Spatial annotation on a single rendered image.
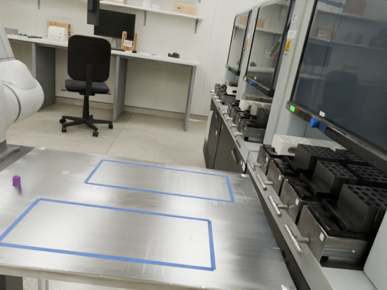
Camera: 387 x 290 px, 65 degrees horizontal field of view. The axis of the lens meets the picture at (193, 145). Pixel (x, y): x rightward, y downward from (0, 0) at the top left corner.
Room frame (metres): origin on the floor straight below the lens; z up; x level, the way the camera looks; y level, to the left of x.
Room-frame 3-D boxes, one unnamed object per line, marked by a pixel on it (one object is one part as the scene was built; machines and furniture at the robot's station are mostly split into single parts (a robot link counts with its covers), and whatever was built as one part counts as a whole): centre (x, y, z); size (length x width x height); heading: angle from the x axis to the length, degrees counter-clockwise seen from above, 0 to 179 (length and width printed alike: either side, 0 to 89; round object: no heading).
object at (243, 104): (1.81, -0.39, 0.83); 0.30 x 0.10 x 0.06; 95
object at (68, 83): (3.42, 1.27, 0.52); 0.64 x 0.60 x 1.05; 25
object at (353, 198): (0.64, -0.39, 0.85); 0.12 x 0.02 x 0.06; 4
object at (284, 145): (1.11, -0.45, 0.83); 0.30 x 0.10 x 0.06; 95
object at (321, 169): (0.79, -0.38, 0.85); 0.12 x 0.02 x 0.06; 4
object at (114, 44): (4.27, 1.26, 1.13); 0.54 x 0.18 x 0.46; 89
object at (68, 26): (4.30, 2.03, 1.01); 0.26 x 0.13 x 0.22; 95
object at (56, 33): (4.09, 1.95, 0.99); 0.29 x 0.20 x 0.17; 13
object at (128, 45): (4.34, 1.08, 1.02); 0.22 x 0.17 x 0.24; 5
